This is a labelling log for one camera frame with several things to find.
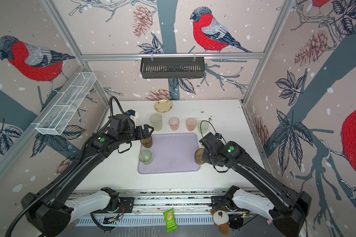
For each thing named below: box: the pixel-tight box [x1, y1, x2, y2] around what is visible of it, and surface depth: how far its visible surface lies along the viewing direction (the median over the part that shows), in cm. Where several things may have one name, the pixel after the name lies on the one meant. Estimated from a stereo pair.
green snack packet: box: [162, 208, 179, 234], surface depth 70 cm
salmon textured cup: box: [185, 118, 197, 132], surface depth 103 cm
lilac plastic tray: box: [137, 132, 200, 174], surface depth 94 cm
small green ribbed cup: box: [138, 150, 152, 166], surface depth 92 cm
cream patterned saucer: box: [154, 99, 174, 113], surface depth 121 cm
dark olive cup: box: [194, 148, 206, 165], surface depth 76 cm
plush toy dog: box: [210, 205, 230, 236], surface depth 69 cm
